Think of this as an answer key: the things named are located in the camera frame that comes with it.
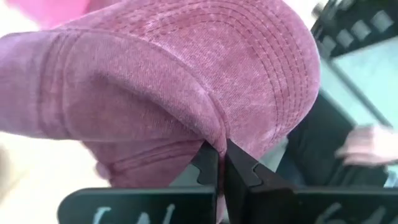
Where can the person's hand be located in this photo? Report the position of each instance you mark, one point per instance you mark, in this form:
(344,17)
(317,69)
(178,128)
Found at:
(367,146)

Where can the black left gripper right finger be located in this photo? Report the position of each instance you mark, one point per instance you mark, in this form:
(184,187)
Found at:
(280,205)

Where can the person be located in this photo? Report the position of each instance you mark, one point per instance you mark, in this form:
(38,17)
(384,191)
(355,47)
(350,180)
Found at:
(317,146)

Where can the faded red baseball cap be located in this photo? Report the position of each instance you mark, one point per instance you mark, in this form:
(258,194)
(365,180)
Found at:
(155,87)

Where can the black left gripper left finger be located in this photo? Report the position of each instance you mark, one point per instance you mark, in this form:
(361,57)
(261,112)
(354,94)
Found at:
(140,205)

